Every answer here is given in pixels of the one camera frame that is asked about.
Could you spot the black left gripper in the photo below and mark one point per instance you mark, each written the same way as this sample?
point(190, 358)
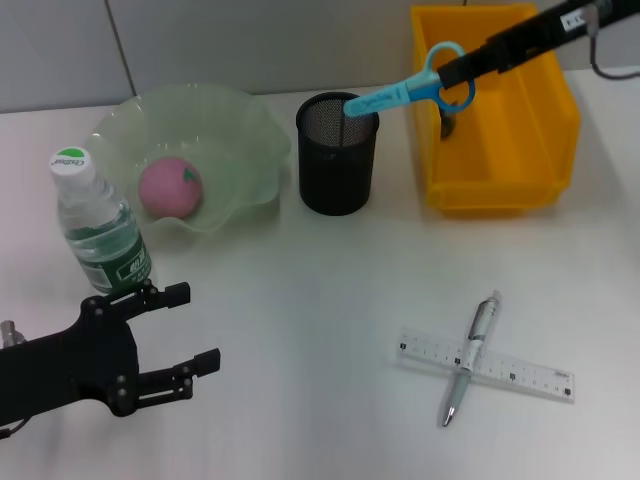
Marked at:
point(65, 370)

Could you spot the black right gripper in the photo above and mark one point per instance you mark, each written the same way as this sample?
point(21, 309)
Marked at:
point(550, 30)

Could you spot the green plastic wrapper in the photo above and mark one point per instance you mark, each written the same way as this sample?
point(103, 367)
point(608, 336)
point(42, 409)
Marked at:
point(448, 125)

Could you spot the blue scissors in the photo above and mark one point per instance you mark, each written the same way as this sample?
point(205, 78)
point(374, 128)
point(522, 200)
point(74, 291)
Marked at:
point(390, 97)

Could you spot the clear green-label water bottle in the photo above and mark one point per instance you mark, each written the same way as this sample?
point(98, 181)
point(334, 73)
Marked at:
point(100, 235)

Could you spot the pink peach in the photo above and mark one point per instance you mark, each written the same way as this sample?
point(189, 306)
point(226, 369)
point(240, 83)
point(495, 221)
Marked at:
point(170, 187)

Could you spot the clear plastic ruler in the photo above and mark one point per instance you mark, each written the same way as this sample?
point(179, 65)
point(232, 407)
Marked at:
point(530, 375)

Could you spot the pale green glass fruit plate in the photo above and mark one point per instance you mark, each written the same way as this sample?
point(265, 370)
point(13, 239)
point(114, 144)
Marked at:
point(225, 165)

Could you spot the black mesh pen cup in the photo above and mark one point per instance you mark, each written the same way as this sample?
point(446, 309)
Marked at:
point(337, 170)

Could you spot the silver ballpoint pen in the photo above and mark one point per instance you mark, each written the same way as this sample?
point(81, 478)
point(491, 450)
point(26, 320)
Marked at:
point(472, 345)

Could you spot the yellow plastic bin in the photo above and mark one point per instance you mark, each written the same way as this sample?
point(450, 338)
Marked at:
point(500, 150)

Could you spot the silver right wrist connector plug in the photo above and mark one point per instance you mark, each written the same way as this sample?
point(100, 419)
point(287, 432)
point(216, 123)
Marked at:
point(597, 10)

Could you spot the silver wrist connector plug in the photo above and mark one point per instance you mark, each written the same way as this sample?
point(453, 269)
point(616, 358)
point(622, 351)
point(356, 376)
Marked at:
point(10, 332)
point(597, 10)

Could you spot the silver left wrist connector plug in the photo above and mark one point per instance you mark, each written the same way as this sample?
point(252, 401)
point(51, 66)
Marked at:
point(10, 332)

